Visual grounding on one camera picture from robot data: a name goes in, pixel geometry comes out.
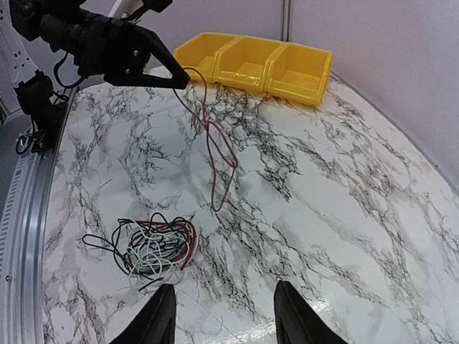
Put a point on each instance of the yellow plastic bin middle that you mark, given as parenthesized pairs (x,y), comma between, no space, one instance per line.
(244,62)

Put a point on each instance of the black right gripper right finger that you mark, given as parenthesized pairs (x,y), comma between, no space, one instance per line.
(296,321)

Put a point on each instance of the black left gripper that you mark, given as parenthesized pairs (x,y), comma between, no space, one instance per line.
(117,49)

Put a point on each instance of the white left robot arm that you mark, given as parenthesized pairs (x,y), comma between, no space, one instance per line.
(21,66)

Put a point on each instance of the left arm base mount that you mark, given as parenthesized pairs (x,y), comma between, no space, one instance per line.
(45,108)

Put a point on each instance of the yellow plastic bin right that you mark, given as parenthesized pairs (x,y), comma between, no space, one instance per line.
(298,73)

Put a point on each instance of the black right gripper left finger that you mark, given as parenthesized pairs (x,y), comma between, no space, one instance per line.
(155,323)

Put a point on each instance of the aluminium corner post left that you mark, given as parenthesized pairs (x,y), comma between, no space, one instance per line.
(287,20)

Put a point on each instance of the aluminium front rail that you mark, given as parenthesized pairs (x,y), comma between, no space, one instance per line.
(23,223)

